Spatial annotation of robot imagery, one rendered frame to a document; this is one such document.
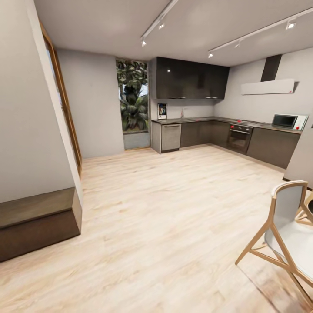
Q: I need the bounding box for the poster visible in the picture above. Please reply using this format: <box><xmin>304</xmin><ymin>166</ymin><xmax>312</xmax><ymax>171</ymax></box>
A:
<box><xmin>158</xmin><ymin>103</ymin><xmax>167</xmax><ymax>120</ymax></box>

